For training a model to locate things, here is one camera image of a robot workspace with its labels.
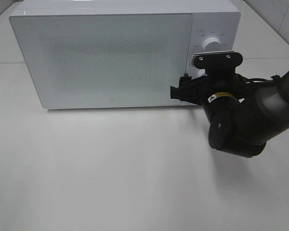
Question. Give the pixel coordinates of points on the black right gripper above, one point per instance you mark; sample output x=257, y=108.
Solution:
x=218, y=91

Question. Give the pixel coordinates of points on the white microwave door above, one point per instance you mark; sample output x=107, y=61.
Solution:
x=99, y=61

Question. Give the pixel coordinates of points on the white microwave knob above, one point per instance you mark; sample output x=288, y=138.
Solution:
x=211, y=43
x=201, y=73

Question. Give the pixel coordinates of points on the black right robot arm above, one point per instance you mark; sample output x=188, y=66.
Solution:
x=244, y=114

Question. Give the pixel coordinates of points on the white microwave oven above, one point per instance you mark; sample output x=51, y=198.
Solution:
x=209, y=17

